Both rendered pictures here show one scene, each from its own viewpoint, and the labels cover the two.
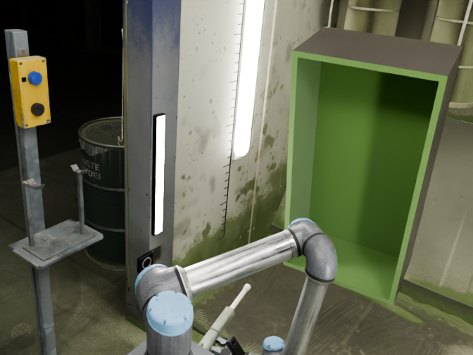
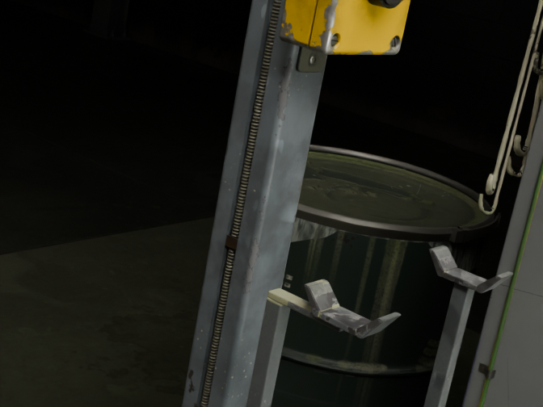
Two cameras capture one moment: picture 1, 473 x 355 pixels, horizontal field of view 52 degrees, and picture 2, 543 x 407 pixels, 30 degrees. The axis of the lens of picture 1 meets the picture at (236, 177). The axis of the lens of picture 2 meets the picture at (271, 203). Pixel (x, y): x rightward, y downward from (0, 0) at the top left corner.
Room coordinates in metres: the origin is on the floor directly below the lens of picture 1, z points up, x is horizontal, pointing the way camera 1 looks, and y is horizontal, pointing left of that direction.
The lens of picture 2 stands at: (0.87, 0.79, 1.41)
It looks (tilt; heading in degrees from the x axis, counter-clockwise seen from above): 16 degrees down; 4
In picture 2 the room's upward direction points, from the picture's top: 11 degrees clockwise
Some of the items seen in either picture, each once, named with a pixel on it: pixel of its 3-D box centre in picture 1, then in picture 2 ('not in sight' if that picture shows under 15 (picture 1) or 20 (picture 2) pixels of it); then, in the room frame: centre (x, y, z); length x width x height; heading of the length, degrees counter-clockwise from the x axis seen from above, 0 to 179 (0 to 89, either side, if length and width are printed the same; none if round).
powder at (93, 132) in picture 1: (124, 132); (357, 190); (2.93, 0.75, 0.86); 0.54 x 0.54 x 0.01
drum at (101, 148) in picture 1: (125, 191); (320, 371); (2.93, 0.75, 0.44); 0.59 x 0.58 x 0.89; 38
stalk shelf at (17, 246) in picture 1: (57, 241); not in sight; (1.74, 0.74, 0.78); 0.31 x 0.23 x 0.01; 147
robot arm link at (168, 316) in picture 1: (169, 323); not in sight; (1.26, 0.18, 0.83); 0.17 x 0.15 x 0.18; 23
